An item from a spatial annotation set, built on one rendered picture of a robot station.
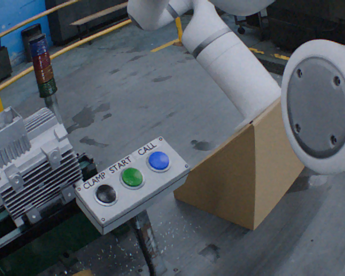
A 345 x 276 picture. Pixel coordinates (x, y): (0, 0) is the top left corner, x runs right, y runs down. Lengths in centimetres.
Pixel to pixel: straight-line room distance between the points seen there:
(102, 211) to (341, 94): 41
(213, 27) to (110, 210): 49
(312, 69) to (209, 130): 95
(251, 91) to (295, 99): 60
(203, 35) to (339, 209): 52
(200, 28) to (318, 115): 66
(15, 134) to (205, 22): 49
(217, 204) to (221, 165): 11
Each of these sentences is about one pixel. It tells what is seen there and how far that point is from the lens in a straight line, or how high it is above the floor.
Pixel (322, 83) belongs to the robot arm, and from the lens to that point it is 21.
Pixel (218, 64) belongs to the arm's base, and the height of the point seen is 109.
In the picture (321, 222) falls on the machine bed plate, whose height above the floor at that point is 80.
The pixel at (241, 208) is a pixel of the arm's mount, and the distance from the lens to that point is 78.
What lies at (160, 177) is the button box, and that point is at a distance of 57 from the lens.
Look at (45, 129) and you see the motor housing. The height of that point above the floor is 109.
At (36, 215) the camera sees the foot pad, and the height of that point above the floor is 97.
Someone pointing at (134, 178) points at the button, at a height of 107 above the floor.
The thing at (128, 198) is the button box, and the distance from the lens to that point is 55.
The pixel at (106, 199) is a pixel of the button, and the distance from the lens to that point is 53.
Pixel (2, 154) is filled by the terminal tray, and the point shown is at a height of 110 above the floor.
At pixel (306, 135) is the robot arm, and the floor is 128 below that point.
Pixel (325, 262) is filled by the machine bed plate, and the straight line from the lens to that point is 75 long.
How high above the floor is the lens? 140
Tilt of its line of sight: 32 degrees down
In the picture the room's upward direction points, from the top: 10 degrees counter-clockwise
